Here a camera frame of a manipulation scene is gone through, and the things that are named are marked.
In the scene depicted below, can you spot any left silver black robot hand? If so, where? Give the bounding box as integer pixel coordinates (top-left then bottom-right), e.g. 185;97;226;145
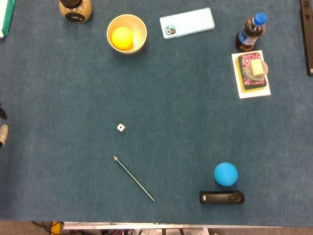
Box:
0;102;9;147

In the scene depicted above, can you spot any yellow box under table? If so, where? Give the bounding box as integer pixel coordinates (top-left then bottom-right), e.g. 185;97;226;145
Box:
50;221;65;235

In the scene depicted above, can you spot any green wet wipes pack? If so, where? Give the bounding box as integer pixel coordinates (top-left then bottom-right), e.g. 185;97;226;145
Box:
0;0;16;39

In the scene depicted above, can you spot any green pencil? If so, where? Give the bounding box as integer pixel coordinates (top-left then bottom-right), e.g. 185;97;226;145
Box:
113;156;156;202

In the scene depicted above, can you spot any glass jar black lid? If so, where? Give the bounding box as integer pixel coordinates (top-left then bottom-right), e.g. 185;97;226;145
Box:
59;0;93;24

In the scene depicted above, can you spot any yellow ball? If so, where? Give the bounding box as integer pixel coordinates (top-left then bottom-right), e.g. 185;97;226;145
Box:
111;26;134;51

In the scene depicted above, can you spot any teal felt table cover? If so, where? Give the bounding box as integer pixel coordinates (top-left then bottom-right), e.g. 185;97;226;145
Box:
0;0;313;227

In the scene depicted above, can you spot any cream bowl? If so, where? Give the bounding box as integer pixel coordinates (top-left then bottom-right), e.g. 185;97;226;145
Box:
106;14;148;55

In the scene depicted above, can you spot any light blue smartphone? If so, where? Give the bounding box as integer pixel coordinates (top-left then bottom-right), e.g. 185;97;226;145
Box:
159;7;216;40

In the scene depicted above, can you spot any blue ball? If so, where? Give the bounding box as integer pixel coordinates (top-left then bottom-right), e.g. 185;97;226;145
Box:
214;162;239;187

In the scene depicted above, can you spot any red white patterned pad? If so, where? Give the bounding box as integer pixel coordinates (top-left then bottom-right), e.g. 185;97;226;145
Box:
241;53;267;86

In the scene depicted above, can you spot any small clear glass cup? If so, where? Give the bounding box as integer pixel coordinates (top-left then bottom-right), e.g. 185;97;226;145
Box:
245;59;269;82

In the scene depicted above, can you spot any yellow green sponge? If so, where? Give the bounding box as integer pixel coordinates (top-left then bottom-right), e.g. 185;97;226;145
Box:
235;52;268;94

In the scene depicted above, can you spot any pale yellow block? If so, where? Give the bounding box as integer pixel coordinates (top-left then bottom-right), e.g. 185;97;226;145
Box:
250;59;264;77

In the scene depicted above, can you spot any cola bottle blue cap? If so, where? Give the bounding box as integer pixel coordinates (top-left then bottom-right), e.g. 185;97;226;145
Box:
235;11;268;52

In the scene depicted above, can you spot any black folding stand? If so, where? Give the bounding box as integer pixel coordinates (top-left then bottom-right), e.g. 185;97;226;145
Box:
299;0;313;76

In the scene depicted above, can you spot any metal table frame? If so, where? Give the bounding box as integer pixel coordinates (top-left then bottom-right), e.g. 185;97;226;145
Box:
63;221;282;231

